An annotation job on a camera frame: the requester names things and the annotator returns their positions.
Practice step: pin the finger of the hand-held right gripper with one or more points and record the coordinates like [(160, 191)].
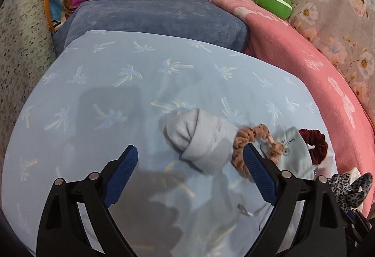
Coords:
[(356, 229)]

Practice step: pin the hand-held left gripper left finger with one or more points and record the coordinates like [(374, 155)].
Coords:
[(123, 170)]

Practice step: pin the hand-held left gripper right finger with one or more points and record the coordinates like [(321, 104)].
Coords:
[(260, 175)]

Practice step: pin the grey leopard print scrunchie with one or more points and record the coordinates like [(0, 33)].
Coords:
[(347, 189)]

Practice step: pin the brown dotted scrunchie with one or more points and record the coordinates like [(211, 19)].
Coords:
[(255, 131)]

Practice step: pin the grey sock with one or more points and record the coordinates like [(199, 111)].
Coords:
[(202, 139)]

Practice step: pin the white cloth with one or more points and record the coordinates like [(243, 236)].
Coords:
[(354, 172)]

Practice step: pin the dark red velvet scrunchie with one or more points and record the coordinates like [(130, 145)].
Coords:
[(320, 142)]

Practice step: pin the light blue palm print cloth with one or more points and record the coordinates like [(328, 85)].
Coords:
[(102, 98)]

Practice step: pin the pink blanket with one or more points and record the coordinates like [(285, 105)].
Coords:
[(293, 49)]

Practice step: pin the blue-grey cushion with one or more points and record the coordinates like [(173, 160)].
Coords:
[(146, 19)]

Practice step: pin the speckled white blanket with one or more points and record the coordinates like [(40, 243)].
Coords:
[(20, 40)]

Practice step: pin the grey floral blanket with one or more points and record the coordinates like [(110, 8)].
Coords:
[(337, 25)]

